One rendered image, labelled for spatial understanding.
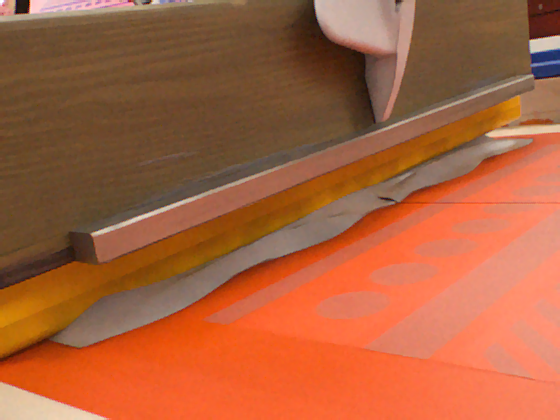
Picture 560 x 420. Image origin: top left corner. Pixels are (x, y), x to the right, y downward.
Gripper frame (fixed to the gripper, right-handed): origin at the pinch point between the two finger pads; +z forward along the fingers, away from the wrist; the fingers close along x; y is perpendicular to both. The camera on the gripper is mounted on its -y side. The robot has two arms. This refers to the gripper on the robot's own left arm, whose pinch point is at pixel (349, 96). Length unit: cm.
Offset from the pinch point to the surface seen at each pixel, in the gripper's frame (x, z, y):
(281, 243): 1.5, 5.1, 8.2
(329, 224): 1.6, 5.1, 5.1
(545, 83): 0.2, 2.3, -25.4
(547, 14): -22, -4, -88
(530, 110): -1.1, 4.3, -25.5
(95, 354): 2.7, 5.5, 18.0
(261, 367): 8.2, 5.5, 16.8
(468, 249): 8.9, 5.5, 6.7
